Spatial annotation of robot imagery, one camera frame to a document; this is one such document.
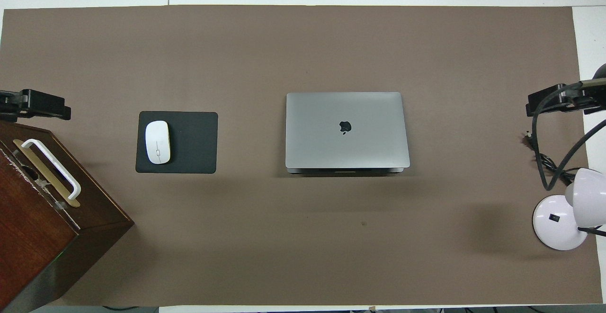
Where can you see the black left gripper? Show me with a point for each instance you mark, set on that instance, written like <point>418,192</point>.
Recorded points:
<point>40,101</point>

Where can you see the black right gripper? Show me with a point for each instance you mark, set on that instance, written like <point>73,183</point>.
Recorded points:
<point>549,94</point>

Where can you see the silver grey laptop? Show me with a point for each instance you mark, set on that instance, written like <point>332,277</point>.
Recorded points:
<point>331,147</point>

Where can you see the white computer mouse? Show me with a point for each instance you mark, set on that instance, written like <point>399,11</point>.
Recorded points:
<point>157,142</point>

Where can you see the white desk lamp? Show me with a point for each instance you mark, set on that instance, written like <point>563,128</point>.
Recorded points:
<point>558,223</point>

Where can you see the dark wooden box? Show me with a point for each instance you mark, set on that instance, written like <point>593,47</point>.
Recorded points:
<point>28,237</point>

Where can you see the black mouse pad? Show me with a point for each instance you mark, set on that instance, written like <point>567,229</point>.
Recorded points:
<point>194,142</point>

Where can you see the large brown table mat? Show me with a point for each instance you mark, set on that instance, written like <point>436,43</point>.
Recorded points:
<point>303,237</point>

